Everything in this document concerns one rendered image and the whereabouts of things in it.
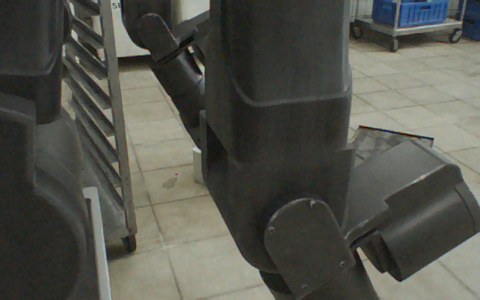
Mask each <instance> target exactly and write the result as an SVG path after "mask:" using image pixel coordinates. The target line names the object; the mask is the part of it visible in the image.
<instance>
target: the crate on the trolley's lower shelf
mask: <svg viewBox="0 0 480 300"><path fill-rule="evenodd" d="M448 3H449V0H431V1H430V2H428V0H401V3H400V9H399V15H398V21H397V27H399V28H401V27H407V26H414V25H425V24H432V23H438V22H443V21H445V19H446V16H447V8H448ZM396 10H397V3H396V2H392V0H373V4H372V11H371V19H373V21H378V22H381V23H384V24H388V25H393V26H394V22H395V17H396Z"/></svg>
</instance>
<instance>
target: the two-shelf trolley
mask: <svg viewBox="0 0 480 300"><path fill-rule="evenodd" d="M359 1H360V0H356V6H355V18H354V25H352V26H353V27H352V30H353V32H352V37H353V38H354V39H356V40H358V39H360V38H361V37H362V36H363V31H362V30H361V29H360V28H359V27H358V26H359V25H361V26H364V27H367V28H369V29H375V30H378V31H380V32H382V33H385V34H388V35H391V36H392V37H390V50H391V52H396V51H397V49H398V46H399V43H398V41H397V40H396V39H397V37H396V36H401V35H408V34H414V33H426V32H433V31H439V30H445V29H456V30H457V31H455V32H454V33H452V34H450V35H449V37H448V40H449V41H450V42H451V43H457V42H458V41H459V39H460V35H461V34H462V30H463V29H461V28H462V25H463V15H464V10H465V6H466V1H467V0H463V8H462V12H461V16H460V20H459V21H456V20H453V19H448V18H446V19H445V21H443V22H438V23H432V24H425V25H414V26H407V27H401V28H399V27H397V21H398V15H399V9H400V3H401V0H397V10H396V17H395V22H394V26H393V25H388V24H384V23H381V22H378V21H373V19H371V17H363V18H357V16H359V12H358V9H359Z"/></svg>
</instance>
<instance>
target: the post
mask: <svg viewBox="0 0 480 300"><path fill-rule="evenodd" d="M97 1H98V4H100V7H101V14H102V15H101V16H100V17H99V20H100V26H101V34H102V37H104V39H105V46H106V48H105V49H103V52H104V58H105V65H106V68H107V69H108V72H109V79H107V83H108V91H109V96H110V97H111V98H112V104H113V108H112V109H111V115H112V122H113V125H115V126H116V130H117V135H116V136H115V141H116V148H117V150H118V151H119V156H120V162H118V167H119V173H120V176H121V177H122V182H123V186H122V187H121V192H122V198H123V199H124V200H125V208H126V210H124V212H125V224H126V226H127V227H128V229H129V236H132V235H134V233H138V232H137V224H136V211H135V204H134V196H133V189H132V182H131V175H130V167H129V155H128V147H127V140H126V132H125V119H124V112H123V105H122V97H121V84H120V77H119V70H118V62H117V49H116V41H115V35H114V27H113V14H112V6H111V0H97Z"/></svg>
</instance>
